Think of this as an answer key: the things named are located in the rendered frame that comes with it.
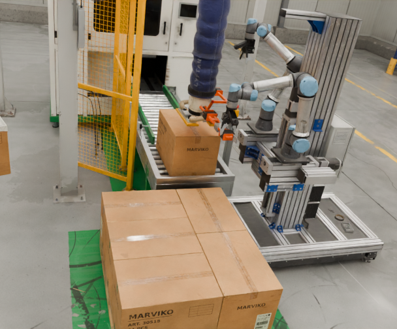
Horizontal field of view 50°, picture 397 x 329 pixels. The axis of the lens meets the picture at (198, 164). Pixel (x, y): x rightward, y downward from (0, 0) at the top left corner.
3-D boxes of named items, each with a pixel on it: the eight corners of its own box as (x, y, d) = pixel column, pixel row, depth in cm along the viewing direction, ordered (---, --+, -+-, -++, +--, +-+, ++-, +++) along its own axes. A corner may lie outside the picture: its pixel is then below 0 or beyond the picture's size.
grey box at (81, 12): (77, 42, 360) (77, 5, 346) (83, 42, 361) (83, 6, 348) (78, 47, 343) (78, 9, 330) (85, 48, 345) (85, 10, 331)
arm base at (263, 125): (268, 124, 369) (270, 113, 365) (275, 131, 357) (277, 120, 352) (252, 124, 365) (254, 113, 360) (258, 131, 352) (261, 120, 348)
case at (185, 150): (155, 147, 410) (159, 108, 392) (194, 147, 423) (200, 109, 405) (170, 179, 361) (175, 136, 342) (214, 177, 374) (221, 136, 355)
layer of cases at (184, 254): (100, 233, 348) (101, 192, 330) (213, 224, 380) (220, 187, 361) (118, 358, 249) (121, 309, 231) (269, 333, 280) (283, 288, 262)
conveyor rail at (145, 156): (119, 100, 550) (119, 86, 542) (123, 100, 552) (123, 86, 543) (153, 197, 359) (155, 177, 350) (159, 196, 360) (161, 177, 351)
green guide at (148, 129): (122, 89, 544) (122, 83, 540) (130, 89, 548) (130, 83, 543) (143, 144, 412) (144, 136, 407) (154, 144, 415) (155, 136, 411)
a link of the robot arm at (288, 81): (308, 66, 294) (238, 79, 297) (313, 71, 284) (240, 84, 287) (309, 83, 299) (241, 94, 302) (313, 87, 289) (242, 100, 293)
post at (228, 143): (215, 195, 452) (230, 108, 406) (221, 195, 454) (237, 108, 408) (217, 198, 446) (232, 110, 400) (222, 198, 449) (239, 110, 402)
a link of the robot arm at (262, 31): (296, 78, 332) (252, 33, 325) (296, 75, 342) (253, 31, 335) (307, 68, 327) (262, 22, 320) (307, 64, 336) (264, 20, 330)
